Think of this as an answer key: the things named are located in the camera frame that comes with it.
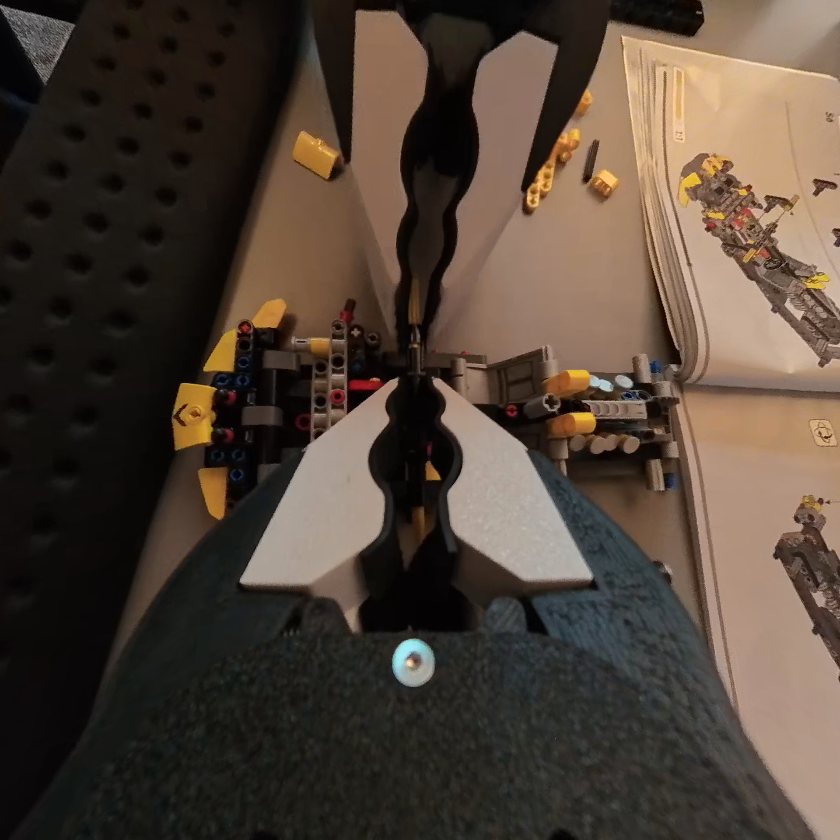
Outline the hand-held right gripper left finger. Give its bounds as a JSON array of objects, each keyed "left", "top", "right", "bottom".
[{"left": 239, "top": 378, "right": 413, "bottom": 632}]

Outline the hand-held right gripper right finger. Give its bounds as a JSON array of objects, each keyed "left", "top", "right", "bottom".
[{"left": 423, "top": 378, "right": 595, "bottom": 632}]

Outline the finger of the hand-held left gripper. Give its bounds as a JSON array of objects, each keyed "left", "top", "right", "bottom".
[
  {"left": 423, "top": 31, "right": 560, "bottom": 332},
  {"left": 353, "top": 10, "right": 437, "bottom": 332}
]

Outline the partly built lego car chassis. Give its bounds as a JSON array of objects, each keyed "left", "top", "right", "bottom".
[{"left": 172, "top": 298, "right": 681, "bottom": 521}]

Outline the yellow curved lego panel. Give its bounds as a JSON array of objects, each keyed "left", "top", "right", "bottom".
[{"left": 292, "top": 130, "right": 343, "bottom": 179}]

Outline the long black lego beam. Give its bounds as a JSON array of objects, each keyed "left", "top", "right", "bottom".
[{"left": 610, "top": 0, "right": 704, "bottom": 35}]

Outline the open instruction booklet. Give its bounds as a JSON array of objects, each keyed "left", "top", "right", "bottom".
[{"left": 620, "top": 36, "right": 840, "bottom": 742}]

